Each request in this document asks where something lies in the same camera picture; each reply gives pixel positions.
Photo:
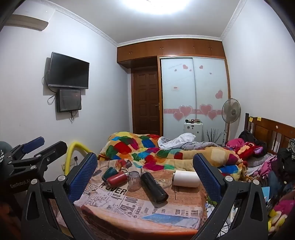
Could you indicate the newspaper print tablecloth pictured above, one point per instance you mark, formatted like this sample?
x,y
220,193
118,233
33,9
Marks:
x,y
129,207

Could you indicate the white cup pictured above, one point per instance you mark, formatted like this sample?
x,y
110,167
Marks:
x,y
186,179

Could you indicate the colourful patchwork blanket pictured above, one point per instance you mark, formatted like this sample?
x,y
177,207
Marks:
x,y
143,150

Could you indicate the ceiling lamp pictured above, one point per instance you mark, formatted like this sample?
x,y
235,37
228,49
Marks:
x,y
164,4

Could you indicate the bundle of dry twigs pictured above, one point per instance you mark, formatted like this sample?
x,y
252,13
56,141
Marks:
x,y
214,137

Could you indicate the white air conditioner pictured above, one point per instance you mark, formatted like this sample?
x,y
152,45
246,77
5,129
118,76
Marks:
x,y
27,23

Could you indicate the black wall television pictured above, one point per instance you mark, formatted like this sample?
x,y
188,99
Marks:
x,y
68,70

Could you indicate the black garment on headboard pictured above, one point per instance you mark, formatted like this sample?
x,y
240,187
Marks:
x,y
287,153

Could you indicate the clear glass dish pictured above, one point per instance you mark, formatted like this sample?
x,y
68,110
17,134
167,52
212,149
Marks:
x,y
166,183

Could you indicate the pink cloth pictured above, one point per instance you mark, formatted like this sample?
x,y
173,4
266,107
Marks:
x,y
235,143

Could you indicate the wooden bed headboard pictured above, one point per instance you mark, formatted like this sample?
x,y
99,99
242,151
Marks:
x,y
272,131

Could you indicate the clear glass cup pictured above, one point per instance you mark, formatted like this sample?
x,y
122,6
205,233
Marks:
x,y
134,181

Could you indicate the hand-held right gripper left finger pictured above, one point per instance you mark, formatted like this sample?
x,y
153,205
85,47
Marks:
x,y
83,176

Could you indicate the standing electric fan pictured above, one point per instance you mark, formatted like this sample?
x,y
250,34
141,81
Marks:
x,y
231,109

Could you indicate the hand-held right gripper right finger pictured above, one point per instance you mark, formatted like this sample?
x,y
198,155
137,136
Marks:
x,y
206,178

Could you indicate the red cup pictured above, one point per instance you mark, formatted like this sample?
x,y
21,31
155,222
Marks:
x,y
117,179

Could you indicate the green cup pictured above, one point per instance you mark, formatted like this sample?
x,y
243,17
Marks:
x,y
108,173

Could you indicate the white sliding wardrobe with hearts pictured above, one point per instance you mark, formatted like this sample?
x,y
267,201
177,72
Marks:
x,y
193,92

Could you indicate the small black wall monitor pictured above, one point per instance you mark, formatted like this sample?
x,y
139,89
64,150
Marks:
x,y
69,100

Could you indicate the brown wooden door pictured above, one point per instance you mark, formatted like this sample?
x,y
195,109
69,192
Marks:
x,y
145,101

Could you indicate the pile of mixed clothes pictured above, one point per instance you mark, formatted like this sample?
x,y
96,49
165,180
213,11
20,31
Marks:
x,y
267,170

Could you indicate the black tumbler cup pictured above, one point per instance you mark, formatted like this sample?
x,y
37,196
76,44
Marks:
x,y
154,187

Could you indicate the yellow pink plush toy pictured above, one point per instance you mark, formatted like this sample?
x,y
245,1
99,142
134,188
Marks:
x,y
282,214

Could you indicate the yellow foam tube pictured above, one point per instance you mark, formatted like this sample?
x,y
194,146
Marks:
x,y
69,157

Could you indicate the small white appliance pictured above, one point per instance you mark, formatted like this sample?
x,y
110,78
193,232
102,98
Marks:
x,y
193,130

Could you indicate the brown overhead cabinet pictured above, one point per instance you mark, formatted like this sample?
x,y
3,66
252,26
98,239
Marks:
x,y
170,48

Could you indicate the red plush toy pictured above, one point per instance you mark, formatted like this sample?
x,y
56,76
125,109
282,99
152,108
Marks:
x,y
250,148

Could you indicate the grey white checked cloth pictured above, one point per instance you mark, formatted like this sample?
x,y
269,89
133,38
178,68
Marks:
x,y
182,141

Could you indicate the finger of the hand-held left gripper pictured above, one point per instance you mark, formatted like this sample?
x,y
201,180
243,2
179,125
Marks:
x,y
34,143
51,151

